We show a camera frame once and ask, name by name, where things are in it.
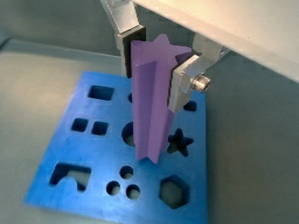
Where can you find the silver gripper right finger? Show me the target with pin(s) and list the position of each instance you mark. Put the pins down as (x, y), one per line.
(189, 75)

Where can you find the purple star-profile bar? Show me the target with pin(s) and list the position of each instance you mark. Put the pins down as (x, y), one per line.
(154, 60)

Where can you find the blue shape-sorter block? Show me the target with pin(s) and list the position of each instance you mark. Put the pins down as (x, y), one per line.
(90, 175)

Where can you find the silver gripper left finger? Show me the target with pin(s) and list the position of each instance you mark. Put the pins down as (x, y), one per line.
(124, 19)

